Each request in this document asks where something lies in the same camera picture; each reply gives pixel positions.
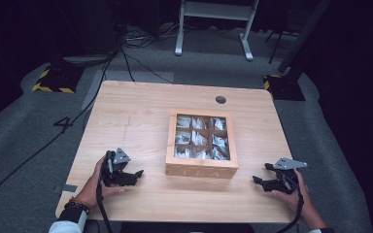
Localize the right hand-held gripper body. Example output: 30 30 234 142
271 157 309 195

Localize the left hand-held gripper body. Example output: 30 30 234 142
100 148 132 187

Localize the wooden cabinet door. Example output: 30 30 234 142
166 108 239 170

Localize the wooden tea box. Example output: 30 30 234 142
165 108 239 180

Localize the person's right hand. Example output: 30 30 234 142
269 170 316 221

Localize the person's left hand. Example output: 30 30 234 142
77 156 126 209

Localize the grey tape strip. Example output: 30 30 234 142
53 183 79 194

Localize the pile of white tea bags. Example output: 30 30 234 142
174 116 231 161

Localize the person's dark clothing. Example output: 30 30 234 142
119 221 256 233

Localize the black yellow striped stand base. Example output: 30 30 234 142
263 74 307 102
31 65 85 94

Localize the dark slanted stand pole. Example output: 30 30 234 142
277 0 334 74

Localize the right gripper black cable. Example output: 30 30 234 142
275 176 306 233

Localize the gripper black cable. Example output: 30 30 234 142
275 176 306 233
95 181 115 233

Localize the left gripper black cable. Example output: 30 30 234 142
95 181 115 233

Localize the dark bead bracelet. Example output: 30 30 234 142
63 196 91 216

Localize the long black floor cable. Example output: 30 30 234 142
0 56 115 213

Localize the tangle of floor cables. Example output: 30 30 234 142
121 22 184 50

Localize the white metal stand frame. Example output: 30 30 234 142
174 0 260 62

